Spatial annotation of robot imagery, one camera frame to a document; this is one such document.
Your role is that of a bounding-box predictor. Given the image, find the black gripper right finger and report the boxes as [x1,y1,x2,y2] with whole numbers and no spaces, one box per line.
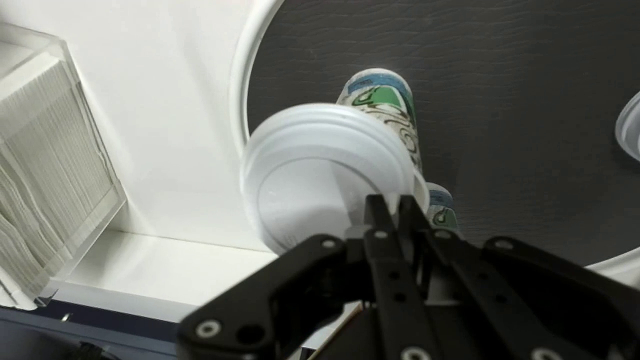
[397,194,640,360]

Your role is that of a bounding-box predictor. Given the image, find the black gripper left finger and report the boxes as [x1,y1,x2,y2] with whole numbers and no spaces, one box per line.
[175,194,441,360]

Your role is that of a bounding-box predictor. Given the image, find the round black tray white rim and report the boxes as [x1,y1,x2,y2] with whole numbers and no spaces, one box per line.
[227,0,640,272]

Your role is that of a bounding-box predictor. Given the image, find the clear napkin holder white napkins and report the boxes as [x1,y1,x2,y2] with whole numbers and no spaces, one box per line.
[0,21,128,312]

